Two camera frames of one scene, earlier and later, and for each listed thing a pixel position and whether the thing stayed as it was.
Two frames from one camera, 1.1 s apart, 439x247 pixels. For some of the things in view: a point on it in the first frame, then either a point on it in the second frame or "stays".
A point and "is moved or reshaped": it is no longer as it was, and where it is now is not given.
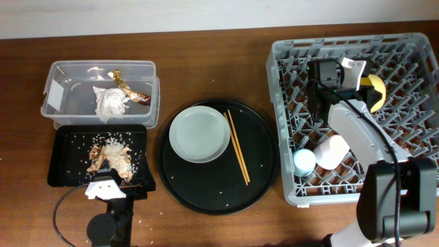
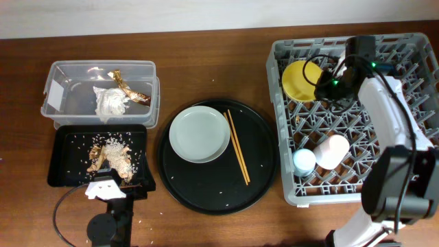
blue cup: (304, 162) stays
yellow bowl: (378, 86) is moved or reshaped
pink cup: (330, 153) stays
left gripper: (148, 184) stays
